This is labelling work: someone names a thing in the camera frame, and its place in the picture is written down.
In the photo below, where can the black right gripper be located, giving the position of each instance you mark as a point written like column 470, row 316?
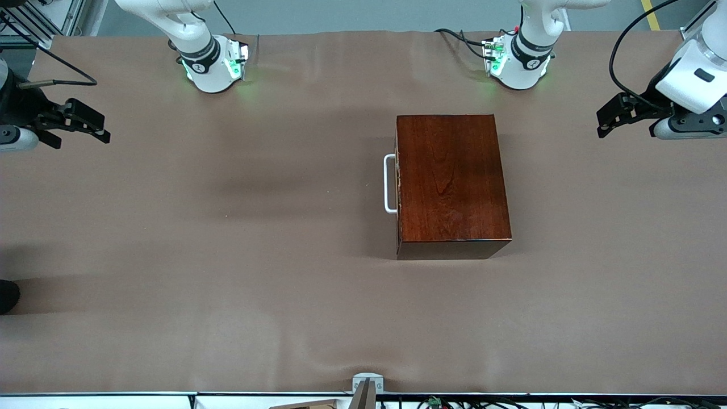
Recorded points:
column 21, row 105

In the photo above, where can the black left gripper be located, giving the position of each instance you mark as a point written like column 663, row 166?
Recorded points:
column 651, row 107

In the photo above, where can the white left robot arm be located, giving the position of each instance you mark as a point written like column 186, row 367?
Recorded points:
column 522, row 68

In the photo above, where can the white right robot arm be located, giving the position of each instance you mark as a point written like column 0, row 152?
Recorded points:
column 204, row 68

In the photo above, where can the yellow floor tape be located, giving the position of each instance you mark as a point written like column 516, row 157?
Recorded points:
column 652, row 17

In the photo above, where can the black round object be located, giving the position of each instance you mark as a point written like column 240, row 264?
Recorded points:
column 8, row 296

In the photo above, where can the dark brown wooden cabinet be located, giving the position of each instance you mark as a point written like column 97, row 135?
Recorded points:
column 454, row 187

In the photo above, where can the brown table cover cloth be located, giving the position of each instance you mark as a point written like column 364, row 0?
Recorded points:
column 284, row 312

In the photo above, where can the brown cardboard piece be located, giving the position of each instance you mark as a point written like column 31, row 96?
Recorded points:
column 312, row 405

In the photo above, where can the aluminium frame structure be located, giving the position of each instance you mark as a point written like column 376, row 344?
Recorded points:
column 45, row 40

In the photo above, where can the aluminium profile post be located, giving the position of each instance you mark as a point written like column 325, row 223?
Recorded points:
column 688, row 33

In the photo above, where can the white table edge rail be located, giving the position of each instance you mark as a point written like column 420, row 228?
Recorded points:
column 113, row 402

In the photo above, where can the grey metal bracket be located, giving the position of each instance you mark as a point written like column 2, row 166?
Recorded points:
column 367, row 379

